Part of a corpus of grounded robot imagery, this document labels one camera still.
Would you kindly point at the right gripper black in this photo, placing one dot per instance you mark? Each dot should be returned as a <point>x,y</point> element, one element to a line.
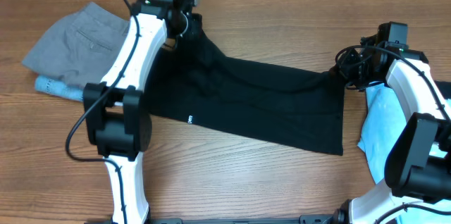
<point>347,67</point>

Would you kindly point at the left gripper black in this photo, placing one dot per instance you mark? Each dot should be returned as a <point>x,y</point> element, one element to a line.
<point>194,34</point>

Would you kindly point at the black polo shirt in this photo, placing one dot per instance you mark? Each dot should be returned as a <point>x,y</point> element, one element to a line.
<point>197,83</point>

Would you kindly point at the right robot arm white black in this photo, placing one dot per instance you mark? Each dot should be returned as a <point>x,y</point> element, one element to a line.
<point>417,169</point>

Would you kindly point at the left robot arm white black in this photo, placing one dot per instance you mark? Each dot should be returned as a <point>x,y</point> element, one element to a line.
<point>117,122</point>

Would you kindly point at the light blue shirt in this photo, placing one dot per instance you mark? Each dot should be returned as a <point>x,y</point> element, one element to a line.
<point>383,125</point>

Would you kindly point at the dark navy garment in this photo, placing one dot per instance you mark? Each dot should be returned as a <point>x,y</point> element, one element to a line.
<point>445,88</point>

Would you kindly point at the grey folded trousers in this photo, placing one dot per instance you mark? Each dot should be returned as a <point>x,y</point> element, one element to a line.
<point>79,48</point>

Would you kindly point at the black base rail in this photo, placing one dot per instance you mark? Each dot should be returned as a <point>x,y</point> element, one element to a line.
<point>303,219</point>

